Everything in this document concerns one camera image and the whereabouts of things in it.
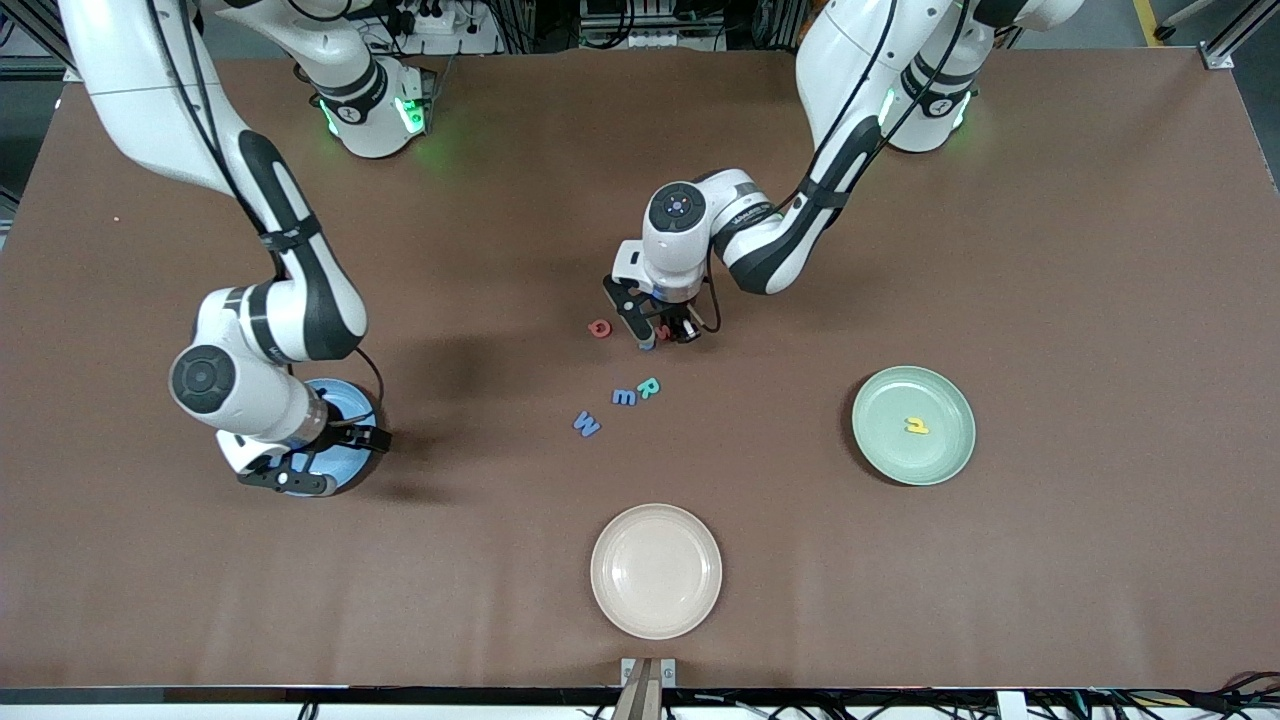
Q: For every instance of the blue uppercase foam letter M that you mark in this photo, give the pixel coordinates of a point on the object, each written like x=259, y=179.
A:
x=587, y=425

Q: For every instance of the yellow lowercase foam letter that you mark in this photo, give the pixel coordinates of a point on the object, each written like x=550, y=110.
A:
x=916, y=427

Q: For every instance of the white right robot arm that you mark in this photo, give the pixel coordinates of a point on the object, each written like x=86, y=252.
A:
x=130, y=100

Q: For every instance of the green plate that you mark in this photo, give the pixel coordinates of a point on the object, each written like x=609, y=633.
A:
x=890, y=450

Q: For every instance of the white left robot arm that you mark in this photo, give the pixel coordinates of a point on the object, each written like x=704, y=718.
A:
x=675, y=260

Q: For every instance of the blue lowercase foam letter m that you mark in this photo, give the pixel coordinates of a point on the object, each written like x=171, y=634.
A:
x=624, y=398

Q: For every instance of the aluminium frame profile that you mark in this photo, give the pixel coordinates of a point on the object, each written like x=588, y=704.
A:
x=30, y=40
x=1220, y=55

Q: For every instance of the teal foam letter R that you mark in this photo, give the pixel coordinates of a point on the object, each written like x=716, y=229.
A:
x=648, y=388

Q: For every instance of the blue plate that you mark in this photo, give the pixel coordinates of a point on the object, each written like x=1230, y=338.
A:
x=355, y=470

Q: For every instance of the beige plate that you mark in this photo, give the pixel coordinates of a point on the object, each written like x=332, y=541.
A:
x=655, y=571

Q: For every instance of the black table edge rail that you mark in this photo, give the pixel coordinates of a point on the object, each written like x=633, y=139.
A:
x=400, y=694

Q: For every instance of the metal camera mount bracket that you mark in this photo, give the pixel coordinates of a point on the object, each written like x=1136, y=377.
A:
x=648, y=690

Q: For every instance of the red foam letter Q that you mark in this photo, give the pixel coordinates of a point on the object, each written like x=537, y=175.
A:
x=592, y=330

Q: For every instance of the white power strip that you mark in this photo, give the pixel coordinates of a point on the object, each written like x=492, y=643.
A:
x=450, y=22

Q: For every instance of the background equipment rack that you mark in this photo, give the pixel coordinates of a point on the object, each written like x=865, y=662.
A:
x=650, y=25

